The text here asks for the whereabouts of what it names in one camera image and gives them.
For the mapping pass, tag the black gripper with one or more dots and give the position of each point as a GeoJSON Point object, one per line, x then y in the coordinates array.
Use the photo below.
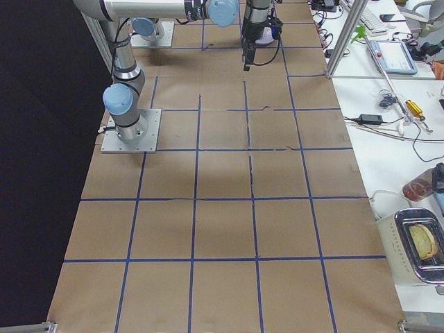
{"type": "Point", "coordinates": [250, 35]}

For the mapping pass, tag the lavender round plate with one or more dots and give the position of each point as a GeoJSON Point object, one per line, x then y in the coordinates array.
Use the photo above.
{"type": "Point", "coordinates": [266, 38]}

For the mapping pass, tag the black power adapter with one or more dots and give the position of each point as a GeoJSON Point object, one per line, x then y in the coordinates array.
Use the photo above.
{"type": "Point", "coordinates": [370, 119]}

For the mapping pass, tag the teach pendant tablet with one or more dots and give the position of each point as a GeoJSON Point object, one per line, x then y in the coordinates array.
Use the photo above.
{"type": "Point", "coordinates": [394, 57]}

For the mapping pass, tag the brown paper table cover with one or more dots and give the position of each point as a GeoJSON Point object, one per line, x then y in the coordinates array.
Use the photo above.
{"type": "Point", "coordinates": [250, 217]}

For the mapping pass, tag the white toaster with bread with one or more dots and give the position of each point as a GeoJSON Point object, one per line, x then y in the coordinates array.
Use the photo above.
{"type": "Point", "coordinates": [413, 243]}

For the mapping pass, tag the green handled reacher tool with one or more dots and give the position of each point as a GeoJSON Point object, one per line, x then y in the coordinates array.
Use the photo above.
{"type": "Point", "coordinates": [409, 117]}

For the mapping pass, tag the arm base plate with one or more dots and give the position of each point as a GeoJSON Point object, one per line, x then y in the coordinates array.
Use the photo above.
{"type": "Point", "coordinates": [162, 39]}
{"type": "Point", "coordinates": [139, 138]}

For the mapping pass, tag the aluminium frame post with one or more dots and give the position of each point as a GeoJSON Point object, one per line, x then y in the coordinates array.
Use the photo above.
{"type": "Point", "coordinates": [351, 22]}

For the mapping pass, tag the yellow handled tool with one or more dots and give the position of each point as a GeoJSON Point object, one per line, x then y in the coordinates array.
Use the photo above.
{"type": "Point", "coordinates": [415, 109]}

